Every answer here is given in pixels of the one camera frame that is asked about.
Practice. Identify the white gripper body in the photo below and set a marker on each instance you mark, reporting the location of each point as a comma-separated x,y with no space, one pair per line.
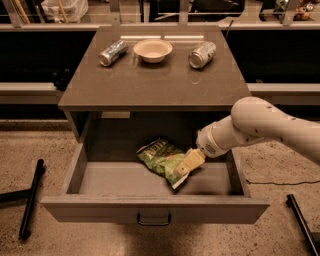
207,144

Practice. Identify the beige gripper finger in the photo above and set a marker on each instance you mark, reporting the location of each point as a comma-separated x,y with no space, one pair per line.
193,159

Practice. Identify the green jalapeno chip bag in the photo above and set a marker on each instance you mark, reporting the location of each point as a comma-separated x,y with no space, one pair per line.
162,158

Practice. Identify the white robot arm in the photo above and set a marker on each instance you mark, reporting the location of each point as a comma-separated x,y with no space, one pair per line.
252,120

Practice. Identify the grey cabinet with counter top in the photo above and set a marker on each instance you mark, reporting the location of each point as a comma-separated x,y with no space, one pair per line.
131,84

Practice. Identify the open grey top drawer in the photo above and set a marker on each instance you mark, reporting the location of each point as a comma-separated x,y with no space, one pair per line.
106,182

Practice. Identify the white plastic bag background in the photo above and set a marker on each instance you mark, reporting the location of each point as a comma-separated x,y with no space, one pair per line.
65,11

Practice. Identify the silver green soda can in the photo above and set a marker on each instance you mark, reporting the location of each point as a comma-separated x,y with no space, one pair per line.
202,54

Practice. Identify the black stand leg right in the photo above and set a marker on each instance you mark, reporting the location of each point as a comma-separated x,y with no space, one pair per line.
312,239

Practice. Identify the black stand leg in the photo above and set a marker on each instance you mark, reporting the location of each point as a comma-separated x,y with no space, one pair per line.
312,239
30,196

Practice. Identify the white paper bowl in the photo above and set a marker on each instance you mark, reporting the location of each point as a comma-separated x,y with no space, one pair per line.
153,50

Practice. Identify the silver blue soda can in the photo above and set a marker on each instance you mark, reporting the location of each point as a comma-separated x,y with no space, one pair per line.
108,56

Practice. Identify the black object by cabinet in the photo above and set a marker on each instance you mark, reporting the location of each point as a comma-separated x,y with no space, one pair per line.
61,79

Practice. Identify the black stand leg left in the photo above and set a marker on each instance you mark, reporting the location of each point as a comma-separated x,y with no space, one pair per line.
30,196

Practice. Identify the metal railing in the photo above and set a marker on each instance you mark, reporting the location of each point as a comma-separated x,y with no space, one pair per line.
241,15

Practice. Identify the black drawer handle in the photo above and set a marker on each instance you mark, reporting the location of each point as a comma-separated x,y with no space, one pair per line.
154,221

